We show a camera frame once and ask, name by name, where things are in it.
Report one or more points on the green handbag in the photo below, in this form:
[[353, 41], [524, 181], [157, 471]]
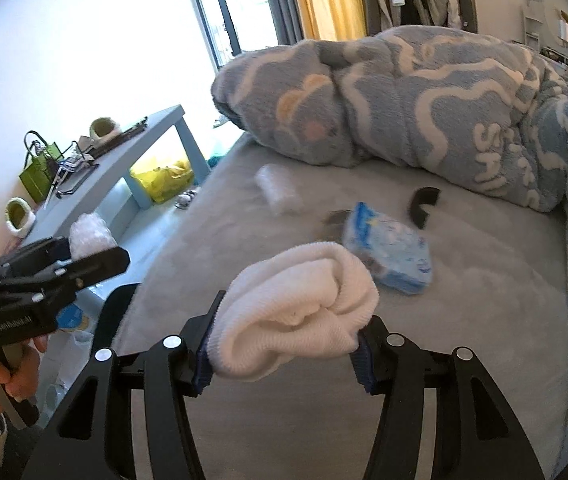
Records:
[[36, 180]]

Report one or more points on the blue plush toy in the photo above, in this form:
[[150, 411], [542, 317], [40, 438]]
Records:
[[214, 160]]

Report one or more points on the black framed glass door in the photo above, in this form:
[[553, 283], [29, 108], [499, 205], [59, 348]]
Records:
[[214, 10]]

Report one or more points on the oval white mirror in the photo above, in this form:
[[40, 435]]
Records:
[[554, 12]]

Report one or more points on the yellow plastic bag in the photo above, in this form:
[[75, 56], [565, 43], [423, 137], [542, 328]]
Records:
[[164, 180]]

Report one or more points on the black curved clip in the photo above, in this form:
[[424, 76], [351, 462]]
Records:
[[420, 210]]

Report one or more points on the white dressing table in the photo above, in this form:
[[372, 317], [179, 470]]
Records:
[[531, 25]]

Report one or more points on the blue snack bag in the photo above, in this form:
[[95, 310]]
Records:
[[70, 317]]

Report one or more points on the white table lamp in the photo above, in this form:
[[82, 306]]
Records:
[[567, 30]]

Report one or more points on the grey curtain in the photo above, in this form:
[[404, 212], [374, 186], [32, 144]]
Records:
[[281, 0]]

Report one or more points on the light blue low table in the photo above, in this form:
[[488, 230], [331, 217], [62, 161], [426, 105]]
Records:
[[114, 170]]

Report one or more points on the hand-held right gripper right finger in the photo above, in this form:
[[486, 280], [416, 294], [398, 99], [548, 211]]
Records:
[[364, 366]]

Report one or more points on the black waste bin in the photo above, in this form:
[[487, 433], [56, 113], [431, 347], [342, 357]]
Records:
[[114, 310]]

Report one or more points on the green fluffy slipper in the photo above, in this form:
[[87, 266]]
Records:
[[20, 217], [104, 127]]

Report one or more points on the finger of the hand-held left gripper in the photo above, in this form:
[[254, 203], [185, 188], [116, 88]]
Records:
[[34, 257], [94, 265]]

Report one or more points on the white towel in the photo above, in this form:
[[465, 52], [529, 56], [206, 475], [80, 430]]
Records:
[[304, 300]]

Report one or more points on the blue tissue pack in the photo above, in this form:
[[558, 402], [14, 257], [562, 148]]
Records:
[[394, 250]]

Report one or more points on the yellow curtain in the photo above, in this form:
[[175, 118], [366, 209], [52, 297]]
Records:
[[329, 0]]

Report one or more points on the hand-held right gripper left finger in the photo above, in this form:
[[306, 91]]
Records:
[[203, 362]]

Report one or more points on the blue white patterned blanket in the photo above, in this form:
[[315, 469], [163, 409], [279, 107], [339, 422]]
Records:
[[414, 100]]

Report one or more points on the dark wooden sticks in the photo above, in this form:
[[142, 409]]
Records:
[[119, 136]]

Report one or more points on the grey fleece bed sheet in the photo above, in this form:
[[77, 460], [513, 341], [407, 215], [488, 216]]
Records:
[[464, 310]]

